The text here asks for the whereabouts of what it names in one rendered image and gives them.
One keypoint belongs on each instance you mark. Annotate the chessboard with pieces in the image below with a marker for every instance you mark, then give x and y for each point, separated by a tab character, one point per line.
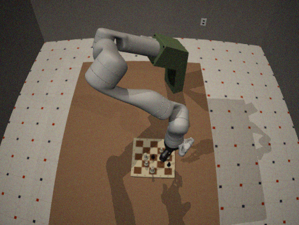
151	147

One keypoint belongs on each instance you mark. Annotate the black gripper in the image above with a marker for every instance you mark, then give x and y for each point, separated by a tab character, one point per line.
166	153

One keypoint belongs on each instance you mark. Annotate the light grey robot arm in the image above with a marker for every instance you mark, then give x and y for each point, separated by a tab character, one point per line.
108	69

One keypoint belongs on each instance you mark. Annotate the white chess piece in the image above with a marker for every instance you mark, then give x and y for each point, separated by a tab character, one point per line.
145	157
152	169

